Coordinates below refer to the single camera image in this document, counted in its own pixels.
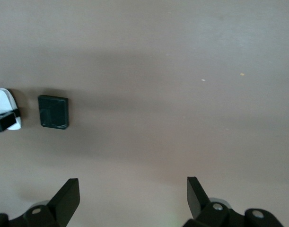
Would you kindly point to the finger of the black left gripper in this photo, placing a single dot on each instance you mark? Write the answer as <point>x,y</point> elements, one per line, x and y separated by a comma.
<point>3,122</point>

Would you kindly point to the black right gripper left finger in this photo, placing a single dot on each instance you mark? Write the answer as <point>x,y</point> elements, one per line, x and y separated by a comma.
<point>61,203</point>

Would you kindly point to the white computer mouse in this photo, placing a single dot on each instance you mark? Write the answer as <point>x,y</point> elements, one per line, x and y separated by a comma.
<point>3,101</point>

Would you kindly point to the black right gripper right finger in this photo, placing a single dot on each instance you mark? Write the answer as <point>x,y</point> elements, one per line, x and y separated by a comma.
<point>205,212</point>

